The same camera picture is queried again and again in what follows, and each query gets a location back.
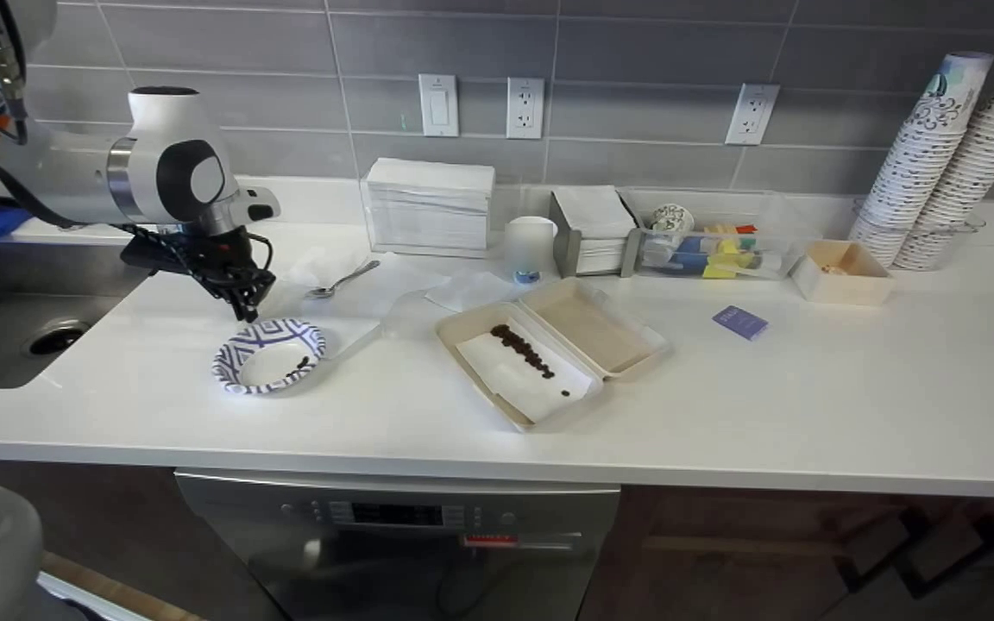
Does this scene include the sleeved stack of paper cups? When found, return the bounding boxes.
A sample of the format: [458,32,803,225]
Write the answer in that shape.
[894,39,994,276]
[846,49,994,271]

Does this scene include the open beige takeout box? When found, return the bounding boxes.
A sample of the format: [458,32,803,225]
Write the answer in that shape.
[437,276,677,436]

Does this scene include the stainless dishwasher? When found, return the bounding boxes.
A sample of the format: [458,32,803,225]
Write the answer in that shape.
[172,465,623,621]

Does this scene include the white wall outlet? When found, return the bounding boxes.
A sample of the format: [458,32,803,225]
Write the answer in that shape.
[415,71,462,140]
[721,79,782,153]
[505,71,550,145]

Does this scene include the tray of condiment packets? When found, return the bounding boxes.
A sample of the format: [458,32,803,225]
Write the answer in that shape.
[634,220,774,282]

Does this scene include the coffee beans in takeout box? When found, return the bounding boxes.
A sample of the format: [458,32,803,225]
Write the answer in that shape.
[486,321,576,399]

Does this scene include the blue patterned paper plate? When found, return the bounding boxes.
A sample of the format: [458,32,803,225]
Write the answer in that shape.
[209,315,331,399]

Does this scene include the purple card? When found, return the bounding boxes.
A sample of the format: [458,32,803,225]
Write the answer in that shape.
[707,305,774,344]

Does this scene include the patterned paper cup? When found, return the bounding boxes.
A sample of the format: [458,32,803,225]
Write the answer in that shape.
[505,214,561,291]

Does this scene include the clear napkin dispenser white napkins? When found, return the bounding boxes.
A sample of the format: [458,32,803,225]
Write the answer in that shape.
[358,155,499,260]

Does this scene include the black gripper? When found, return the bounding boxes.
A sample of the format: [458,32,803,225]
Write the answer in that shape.
[168,225,284,328]

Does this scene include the small patterned bowl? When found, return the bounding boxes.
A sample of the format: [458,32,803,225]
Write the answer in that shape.
[643,199,699,240]

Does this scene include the metal spoon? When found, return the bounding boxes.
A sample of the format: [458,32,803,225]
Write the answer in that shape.
[310,254,385,305]

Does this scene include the steel sink basin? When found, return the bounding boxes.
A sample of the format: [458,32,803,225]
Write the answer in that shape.
[0,282,125,393]

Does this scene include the dark wood cabinet front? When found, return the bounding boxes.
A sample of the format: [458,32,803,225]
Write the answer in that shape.
[619,488,994,621]

